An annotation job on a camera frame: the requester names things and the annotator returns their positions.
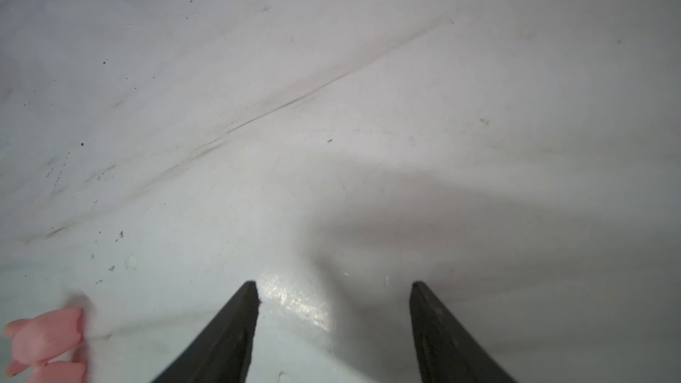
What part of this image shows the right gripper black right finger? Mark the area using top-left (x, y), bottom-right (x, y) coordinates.
top-left (409, 281), bottom-right (515, 383)

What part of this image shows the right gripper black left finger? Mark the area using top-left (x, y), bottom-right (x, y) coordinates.
top-left (154, 281), bottom-right (261, 383)

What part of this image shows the pink piglet toy cluster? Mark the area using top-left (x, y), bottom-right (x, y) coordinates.
top-left (3, 308), bottom-right (87, 383)

